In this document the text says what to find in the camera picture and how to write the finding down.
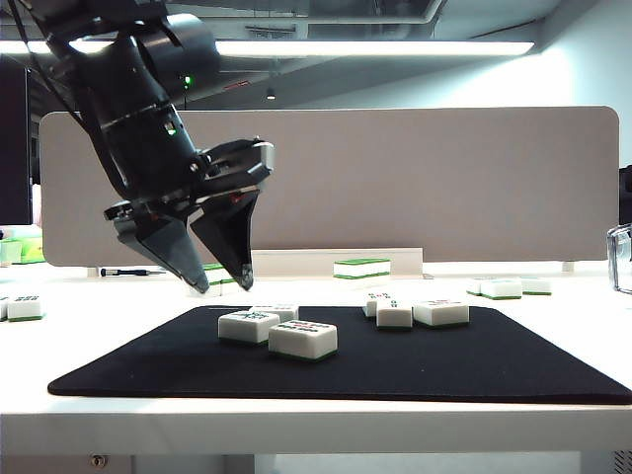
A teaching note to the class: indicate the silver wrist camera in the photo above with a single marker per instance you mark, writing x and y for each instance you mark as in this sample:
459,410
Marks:
266,157

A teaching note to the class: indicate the bird bamboo mahjong tile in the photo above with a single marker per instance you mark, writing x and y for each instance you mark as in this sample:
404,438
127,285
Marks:
242,328

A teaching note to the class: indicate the green white carton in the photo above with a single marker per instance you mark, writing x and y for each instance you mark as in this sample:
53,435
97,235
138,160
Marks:
32,247

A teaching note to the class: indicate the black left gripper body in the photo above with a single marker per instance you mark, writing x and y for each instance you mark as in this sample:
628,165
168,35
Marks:
168,205

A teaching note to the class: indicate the six bamboo mahjong tile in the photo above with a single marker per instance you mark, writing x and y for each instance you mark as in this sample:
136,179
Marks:
24,310

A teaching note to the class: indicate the black chair back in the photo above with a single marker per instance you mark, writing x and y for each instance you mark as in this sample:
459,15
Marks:
627,197

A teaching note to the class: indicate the long ceiling light strip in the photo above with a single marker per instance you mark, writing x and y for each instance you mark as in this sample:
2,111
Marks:
395,48

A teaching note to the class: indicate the nine bamboo mahjong tile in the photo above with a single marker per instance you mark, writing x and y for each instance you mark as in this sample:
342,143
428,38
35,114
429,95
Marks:
301,342

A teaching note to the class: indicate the black precision screwdriver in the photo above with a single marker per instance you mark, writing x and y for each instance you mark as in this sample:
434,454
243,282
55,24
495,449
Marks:
123,272

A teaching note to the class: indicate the face-up bamboo mahjong tile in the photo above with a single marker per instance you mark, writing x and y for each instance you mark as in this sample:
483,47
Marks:
289,312
394,316

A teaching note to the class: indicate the round ceiling spot lamp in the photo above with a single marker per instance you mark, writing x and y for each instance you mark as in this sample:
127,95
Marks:
270,96

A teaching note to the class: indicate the brown under-desk panel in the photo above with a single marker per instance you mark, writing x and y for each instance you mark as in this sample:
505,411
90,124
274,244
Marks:
49,465

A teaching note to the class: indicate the white vented box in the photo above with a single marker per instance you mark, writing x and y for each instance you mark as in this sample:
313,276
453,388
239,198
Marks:
623,464

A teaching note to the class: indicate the black mouse mat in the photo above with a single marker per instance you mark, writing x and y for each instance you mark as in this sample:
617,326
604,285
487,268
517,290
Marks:
395,370

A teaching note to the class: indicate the beige desk divider panel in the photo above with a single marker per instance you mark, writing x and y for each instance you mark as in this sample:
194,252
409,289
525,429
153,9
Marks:
444,187

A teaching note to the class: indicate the face-up white mahjong tile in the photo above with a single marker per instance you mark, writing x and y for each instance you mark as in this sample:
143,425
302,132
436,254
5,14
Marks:
474,288
501,291
537,287

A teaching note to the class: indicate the metal desk bolt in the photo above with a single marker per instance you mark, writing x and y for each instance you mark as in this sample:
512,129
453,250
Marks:
100,461

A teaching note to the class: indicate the black monitor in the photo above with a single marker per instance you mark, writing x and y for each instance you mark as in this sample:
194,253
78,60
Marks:
12,148

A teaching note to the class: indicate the red-topped bamboo mahjong tile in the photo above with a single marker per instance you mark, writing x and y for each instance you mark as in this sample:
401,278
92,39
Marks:
439,314

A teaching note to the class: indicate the clear plastic container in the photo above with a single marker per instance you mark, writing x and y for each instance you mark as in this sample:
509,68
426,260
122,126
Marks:
614,257

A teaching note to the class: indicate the red-centred bamboo mahjong tile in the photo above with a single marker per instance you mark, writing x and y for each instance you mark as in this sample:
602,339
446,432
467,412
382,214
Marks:
379,295

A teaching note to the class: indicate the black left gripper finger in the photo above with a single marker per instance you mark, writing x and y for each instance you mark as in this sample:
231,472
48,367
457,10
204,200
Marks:
168,247
229,237

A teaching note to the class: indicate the pale green box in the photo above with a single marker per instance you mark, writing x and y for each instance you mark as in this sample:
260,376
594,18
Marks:
10,253

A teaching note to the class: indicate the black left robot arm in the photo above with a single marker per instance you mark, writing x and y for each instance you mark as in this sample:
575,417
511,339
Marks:
133,99

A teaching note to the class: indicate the black camera bracket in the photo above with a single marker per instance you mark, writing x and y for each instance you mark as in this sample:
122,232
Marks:
232,158

